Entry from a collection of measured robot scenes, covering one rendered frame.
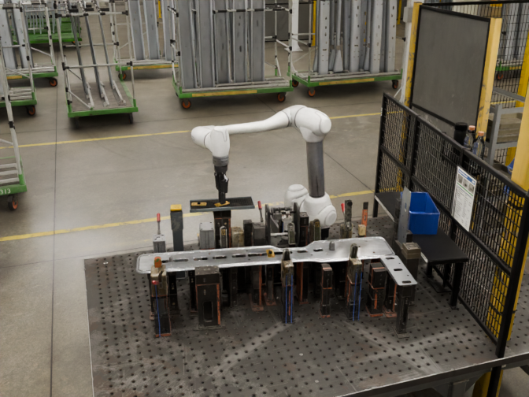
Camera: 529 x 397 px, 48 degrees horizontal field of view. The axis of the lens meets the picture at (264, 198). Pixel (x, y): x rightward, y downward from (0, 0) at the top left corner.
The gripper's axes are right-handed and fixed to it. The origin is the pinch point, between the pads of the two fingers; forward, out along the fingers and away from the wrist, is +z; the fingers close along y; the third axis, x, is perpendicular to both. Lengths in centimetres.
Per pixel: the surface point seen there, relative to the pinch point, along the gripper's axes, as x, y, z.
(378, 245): 62, 65, 20
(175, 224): -26.1, -8.7, 13.8
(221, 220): -2.2, 2.5, 12.8
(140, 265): -57, 13, 20
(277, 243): 20.3, 26.4, 23.7
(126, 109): 147, -546, 95
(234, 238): -5.1, 21.4, 15.4
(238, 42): 368, -592, 27
